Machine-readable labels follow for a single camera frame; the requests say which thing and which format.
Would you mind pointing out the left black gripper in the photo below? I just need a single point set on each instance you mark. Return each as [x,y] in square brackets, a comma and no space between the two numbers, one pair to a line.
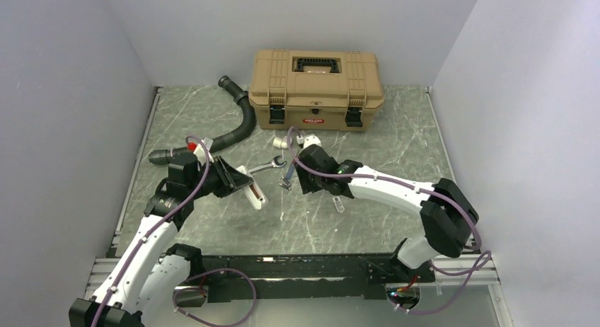
[230,180]

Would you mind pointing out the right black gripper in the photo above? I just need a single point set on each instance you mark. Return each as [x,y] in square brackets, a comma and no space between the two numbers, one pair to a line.
[306,185]

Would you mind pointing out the white AC remote control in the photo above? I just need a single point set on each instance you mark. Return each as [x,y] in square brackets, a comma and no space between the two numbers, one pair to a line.
[253,192]

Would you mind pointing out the white battery cover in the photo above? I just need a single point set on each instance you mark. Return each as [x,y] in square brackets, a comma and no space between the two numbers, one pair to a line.
[338,204]

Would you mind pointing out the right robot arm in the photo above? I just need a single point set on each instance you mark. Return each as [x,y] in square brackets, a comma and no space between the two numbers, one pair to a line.
[447,217]

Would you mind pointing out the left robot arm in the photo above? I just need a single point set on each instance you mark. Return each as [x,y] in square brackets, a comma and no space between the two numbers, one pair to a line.
[152,265]

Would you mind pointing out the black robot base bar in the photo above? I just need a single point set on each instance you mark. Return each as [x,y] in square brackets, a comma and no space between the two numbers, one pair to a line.
[365,275]

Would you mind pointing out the white pipe elbow fitting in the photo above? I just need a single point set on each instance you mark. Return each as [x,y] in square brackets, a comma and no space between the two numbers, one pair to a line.
[280,142]

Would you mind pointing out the blue red screwdriver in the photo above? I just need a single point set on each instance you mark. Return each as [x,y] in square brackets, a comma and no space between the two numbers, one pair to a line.
[285,180]

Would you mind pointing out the silver combination wrench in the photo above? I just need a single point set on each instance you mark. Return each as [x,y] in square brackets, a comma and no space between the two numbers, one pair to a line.
[276,162]

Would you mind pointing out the tan plastic toolbox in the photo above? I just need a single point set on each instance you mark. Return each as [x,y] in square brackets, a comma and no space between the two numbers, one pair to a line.
[316,90]

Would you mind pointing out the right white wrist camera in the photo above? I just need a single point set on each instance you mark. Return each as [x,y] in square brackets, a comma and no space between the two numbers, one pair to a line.
[305,141]

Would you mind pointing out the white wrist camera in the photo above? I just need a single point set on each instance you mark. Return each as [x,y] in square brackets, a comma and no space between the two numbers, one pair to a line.
[201,152]
[305,141]

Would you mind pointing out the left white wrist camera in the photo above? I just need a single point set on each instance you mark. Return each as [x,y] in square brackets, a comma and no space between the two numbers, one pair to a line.
[201,152]

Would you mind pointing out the aluminium frame rail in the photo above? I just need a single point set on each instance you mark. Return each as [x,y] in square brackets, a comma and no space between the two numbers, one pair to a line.
[445,272]

